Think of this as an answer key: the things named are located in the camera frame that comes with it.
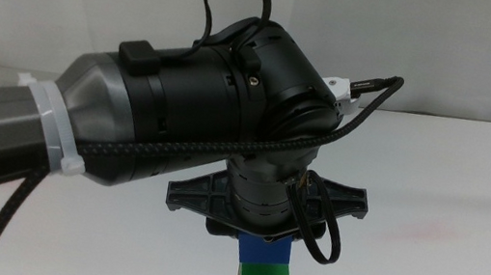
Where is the white backdrop curtain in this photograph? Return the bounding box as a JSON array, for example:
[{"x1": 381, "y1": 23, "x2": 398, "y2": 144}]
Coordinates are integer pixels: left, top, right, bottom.
[{"x1": 0, "y1": 0, "x2": 491, "y2": 142}]

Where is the left arm braided black cable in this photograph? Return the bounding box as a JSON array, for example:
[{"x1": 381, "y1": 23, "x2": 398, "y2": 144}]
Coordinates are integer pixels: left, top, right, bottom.
[{"x1": 0, "y1": 16, "x2": 406, "y2": 275}]

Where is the left arm flat black cable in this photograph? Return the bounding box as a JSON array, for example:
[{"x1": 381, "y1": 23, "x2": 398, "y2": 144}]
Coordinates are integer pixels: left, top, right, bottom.
[{"x1": 115, "y1": 0, "x2": 275, "y2": 95}]

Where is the blue cube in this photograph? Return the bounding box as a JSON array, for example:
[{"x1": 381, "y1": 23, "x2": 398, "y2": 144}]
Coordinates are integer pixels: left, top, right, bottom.
[{"x1": 234, "y1": 228, "x2": 295, "y2": 271}]

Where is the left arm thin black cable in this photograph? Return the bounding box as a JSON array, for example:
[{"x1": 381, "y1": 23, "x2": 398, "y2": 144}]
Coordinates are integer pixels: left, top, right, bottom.
[{"x1": 275, "y1": 166, "x2": 353, "y2": 268}]

